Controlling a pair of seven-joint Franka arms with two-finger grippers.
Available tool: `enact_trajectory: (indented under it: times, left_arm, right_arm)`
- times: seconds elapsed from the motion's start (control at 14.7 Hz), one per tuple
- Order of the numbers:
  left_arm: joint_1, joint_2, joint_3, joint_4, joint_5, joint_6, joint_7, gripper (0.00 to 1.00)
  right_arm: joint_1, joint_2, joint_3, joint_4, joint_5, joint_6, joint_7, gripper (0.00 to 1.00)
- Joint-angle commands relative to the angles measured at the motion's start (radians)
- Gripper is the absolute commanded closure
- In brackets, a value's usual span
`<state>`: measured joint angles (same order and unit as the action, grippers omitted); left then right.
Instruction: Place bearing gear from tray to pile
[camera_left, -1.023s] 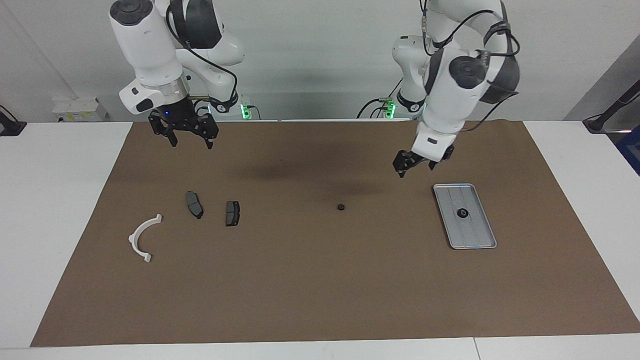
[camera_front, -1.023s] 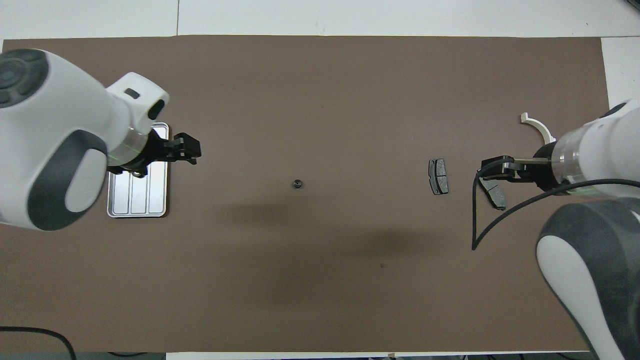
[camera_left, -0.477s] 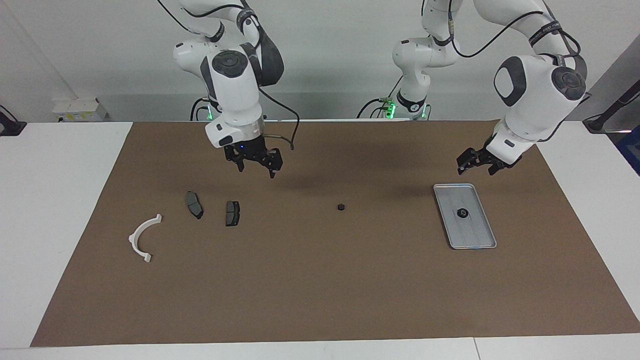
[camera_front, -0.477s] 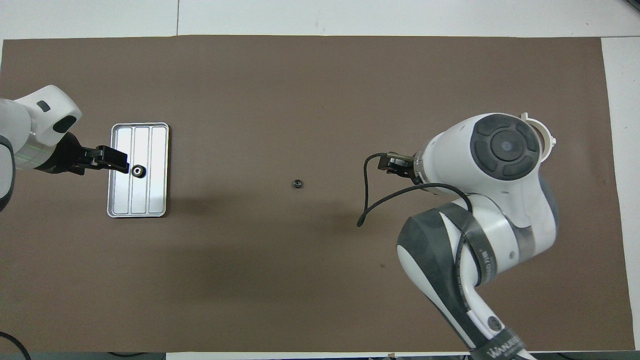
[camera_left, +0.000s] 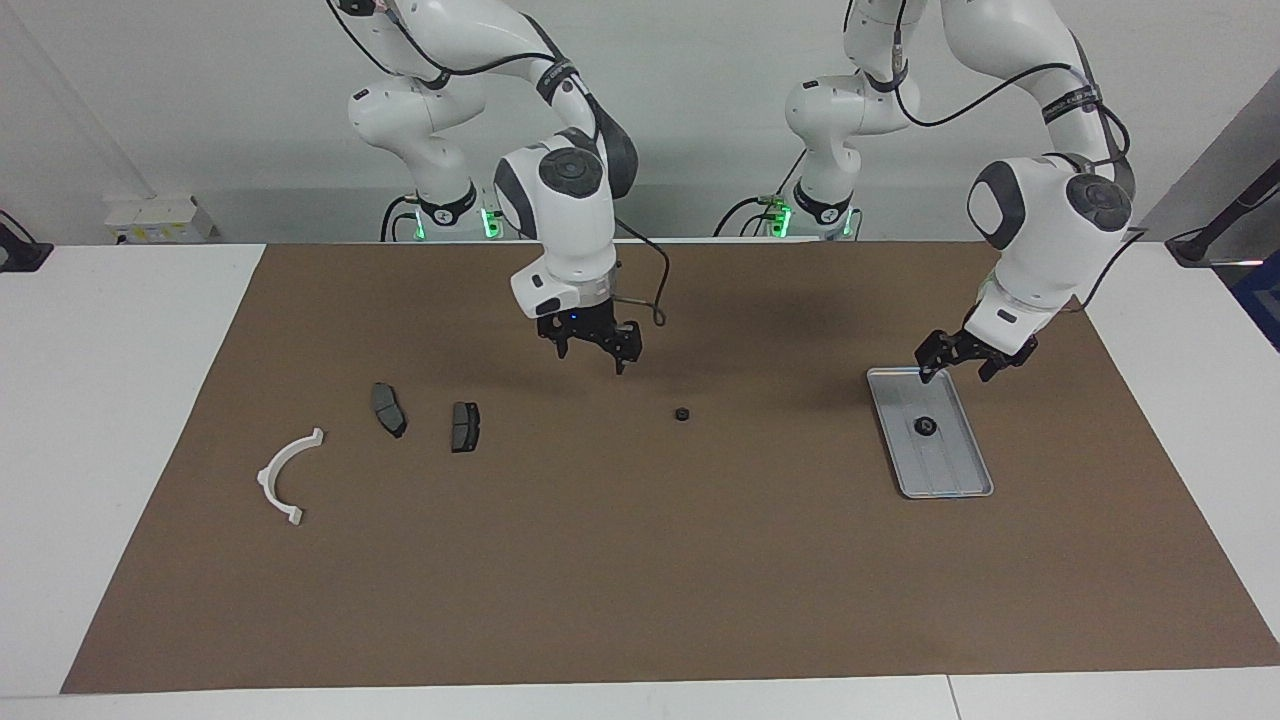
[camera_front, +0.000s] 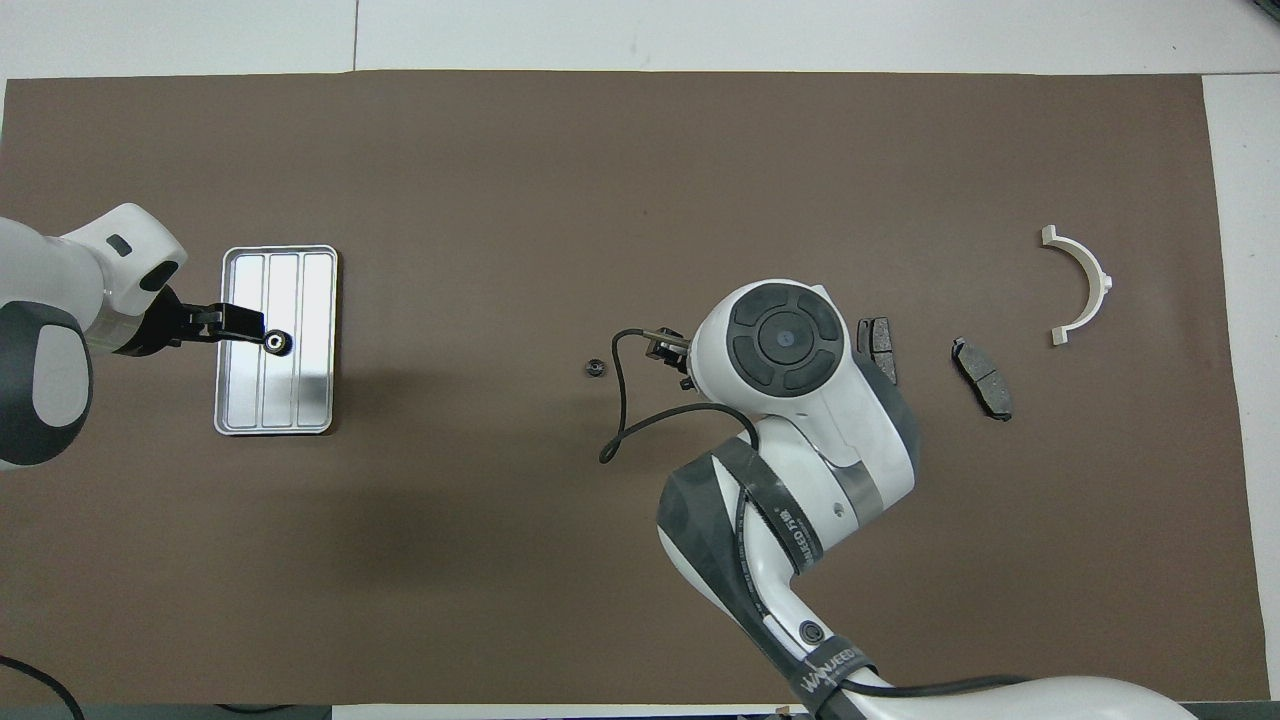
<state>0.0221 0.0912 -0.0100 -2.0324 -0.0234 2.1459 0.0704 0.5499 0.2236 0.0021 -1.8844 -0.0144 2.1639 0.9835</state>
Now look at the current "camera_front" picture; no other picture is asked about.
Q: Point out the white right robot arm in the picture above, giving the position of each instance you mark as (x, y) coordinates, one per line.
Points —
(790, 340)

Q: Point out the small black bearing gear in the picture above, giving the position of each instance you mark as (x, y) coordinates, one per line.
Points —
(594, 369)

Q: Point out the silver metal tray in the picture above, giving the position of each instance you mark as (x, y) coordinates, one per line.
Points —
(310, 400)

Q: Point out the white semicircular plastic bracket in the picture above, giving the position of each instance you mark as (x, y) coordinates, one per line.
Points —
(1090, 268)

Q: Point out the short dark brake pad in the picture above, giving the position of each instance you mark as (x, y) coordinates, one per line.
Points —
(882, 335)

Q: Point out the long dark brake pad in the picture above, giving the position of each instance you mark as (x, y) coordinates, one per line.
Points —
(985, 382)

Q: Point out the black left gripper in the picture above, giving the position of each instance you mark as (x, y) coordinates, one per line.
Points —
(158, 322)

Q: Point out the brown table mat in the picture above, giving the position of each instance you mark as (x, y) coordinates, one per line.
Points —
(400, 150)

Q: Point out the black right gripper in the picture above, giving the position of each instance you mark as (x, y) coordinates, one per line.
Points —
(672, 350)

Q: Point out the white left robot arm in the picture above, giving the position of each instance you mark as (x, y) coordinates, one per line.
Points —
(40, 280)

